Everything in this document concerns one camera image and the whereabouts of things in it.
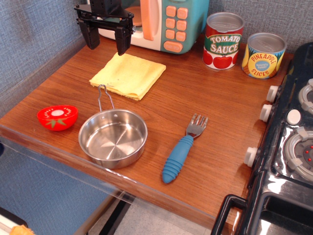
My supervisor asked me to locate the tomato sauce can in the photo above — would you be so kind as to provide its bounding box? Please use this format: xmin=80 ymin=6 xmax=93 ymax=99
xmin=202 ymin=12 xmax=245 ymax=70

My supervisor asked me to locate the orange object bottom left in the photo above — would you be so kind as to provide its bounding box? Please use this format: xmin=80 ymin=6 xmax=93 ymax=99
xmin=9 ymin=225 xmax=34 ymax=235

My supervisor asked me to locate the small steel pan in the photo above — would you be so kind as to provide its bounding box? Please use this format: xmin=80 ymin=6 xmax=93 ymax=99
xmin=78 ymin=84 xmax=148 ymax=169

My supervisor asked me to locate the white middle stove knob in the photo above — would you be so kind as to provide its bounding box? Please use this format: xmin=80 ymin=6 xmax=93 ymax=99
xmin=259 ymin=104 xmax=272 ymax=122

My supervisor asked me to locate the white upper stove knob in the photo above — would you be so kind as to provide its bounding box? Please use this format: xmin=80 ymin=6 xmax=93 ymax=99
xmin=267 ymin=86 xmax=279 ymax=103

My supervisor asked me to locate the white lower stove knob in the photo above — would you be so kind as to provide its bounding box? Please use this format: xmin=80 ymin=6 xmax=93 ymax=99
xmin=244 ymin=147 xmax=258 ymax=167

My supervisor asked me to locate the pineapple slices can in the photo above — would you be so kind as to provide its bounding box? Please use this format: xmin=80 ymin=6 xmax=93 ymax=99
xmin=242 ymin=32 xmax=287 ymax=79

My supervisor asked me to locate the yellow folded rag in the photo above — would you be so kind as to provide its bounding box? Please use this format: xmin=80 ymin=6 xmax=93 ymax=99
xmin=89 ymin=53 xmax=166 ymax=101

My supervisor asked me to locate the black toy stove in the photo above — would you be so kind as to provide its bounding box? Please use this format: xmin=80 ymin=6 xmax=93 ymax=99
xmin=211 ymin=43 xmax=313 ymax=235

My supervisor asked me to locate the blue handled metal fork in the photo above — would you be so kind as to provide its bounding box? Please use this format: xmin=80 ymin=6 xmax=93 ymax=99
xmin=162 ymin=114 xmax=208 ymax=184

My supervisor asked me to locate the white stove knob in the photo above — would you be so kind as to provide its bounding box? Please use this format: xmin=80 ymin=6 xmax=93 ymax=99
xmin=244 ymin=147 xmax=258 ymax=167
xmin=259 ymin=104 xmax=272 ymax=122
xmin=267 ymin=86 xmax=279 ymax=103

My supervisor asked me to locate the red toy tomato half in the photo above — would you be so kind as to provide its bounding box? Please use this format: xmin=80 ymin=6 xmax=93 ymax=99
xmin=37 ymin=105 xmax=78 ymax=131

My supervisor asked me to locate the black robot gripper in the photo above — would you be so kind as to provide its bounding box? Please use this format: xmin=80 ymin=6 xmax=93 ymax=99
xmin=74 ymin=0 xmax=135 ymax=56

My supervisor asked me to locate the teal toy microwave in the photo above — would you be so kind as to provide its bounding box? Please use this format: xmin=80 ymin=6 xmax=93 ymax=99
xmin=87 ymin=0 xmax=210 ymax=55

